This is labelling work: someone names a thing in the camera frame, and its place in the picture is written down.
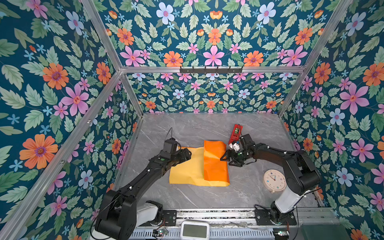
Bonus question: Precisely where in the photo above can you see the black hook rail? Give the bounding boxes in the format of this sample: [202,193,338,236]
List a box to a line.
[179,66,243,75]

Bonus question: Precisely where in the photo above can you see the white round clock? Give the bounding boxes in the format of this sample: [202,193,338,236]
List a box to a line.
[263,170,287,193]

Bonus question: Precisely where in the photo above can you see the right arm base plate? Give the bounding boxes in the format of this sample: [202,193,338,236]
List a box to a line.
[254,209,298,226]

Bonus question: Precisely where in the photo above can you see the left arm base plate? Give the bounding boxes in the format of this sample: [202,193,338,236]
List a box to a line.
[139,210,178,227]

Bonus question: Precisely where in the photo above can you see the red tape dispenser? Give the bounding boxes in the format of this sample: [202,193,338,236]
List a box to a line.
[228,124,243,144]

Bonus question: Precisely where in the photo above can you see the white display device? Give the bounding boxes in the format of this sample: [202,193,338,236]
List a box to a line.
[180,220,210,240]

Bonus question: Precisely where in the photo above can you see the green mat bottom right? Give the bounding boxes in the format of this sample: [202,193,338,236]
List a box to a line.
[301,225,350,240]

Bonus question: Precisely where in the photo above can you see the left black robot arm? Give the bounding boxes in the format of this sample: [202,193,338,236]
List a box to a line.
[91,138,192,240]

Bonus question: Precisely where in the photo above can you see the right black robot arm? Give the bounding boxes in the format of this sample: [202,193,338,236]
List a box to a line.
[220,134,322,225]

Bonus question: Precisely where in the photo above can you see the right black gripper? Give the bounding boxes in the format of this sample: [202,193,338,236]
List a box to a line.
[220,150,248,168]

